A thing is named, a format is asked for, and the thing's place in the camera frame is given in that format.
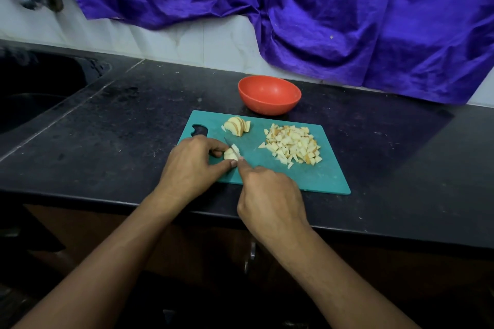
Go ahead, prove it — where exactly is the person's right hand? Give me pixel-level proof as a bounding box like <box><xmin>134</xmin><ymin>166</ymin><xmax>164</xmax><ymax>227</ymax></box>
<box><xmin>236</xmin><ymin>158</ymin><xmax>311</xmax><ymax>249</ymax></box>

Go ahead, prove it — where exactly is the person's left hand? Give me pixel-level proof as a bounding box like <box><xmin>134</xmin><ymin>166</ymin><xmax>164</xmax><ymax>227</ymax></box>
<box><xmin>153</xmin><ymin>135</ymin><xmax>239</xmax><ymax>206</ymax></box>

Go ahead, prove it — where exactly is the pile of diced apple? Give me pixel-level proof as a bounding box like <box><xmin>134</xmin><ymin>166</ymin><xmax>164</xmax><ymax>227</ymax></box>
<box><xmin>258</xmin><ymin>123</ymin><xmax>324</xmax><ymax>169</ymax></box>

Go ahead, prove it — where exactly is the teal plastic cutting board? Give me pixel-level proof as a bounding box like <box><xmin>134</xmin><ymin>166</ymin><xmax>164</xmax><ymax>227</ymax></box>
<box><xmin>176</xmin><ymin>109</ymin><xmax>351</xmax><ymax>195</ymax></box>

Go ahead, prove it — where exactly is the orange bowl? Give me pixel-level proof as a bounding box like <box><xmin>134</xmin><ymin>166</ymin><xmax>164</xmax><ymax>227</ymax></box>
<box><xmin>238</xmin><ymin>75</ymin><xmax>303</xmax><ymax>116</ymax></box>

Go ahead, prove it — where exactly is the person's left forearm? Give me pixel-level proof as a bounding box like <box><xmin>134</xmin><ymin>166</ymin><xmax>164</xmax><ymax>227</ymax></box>
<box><xmin>14</xmin><ymin>188</ymin><xmax>182</xmax><ymax>329</ymax></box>

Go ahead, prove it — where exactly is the person's right forearm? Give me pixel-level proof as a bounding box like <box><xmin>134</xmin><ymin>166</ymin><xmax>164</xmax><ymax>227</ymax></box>
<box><xmin>281</xmin><ymin>226</ymin><xmax>421</xmax><ymax>329</ymax></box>

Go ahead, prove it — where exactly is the dark kitchen sink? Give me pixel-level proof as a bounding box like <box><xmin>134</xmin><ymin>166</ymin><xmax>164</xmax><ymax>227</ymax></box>
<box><xmin>0</xmin><ymin>46</ymin><xmax>113</xmax><ymax>132</ymax></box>

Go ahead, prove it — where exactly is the purple cloth curtain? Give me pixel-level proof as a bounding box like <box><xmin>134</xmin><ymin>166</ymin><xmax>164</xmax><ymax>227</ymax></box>
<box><xmin>56</xmin><ymin>0</ymin><xmax>494</xmax><ymax>105</ymax></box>

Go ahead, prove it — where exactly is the metal cabinet handle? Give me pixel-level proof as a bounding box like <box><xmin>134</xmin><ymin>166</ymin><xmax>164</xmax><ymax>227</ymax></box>
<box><xmin>242</xmin><ymin>240</ymin><xmax>257</xmax><ymax>276</ymax></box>

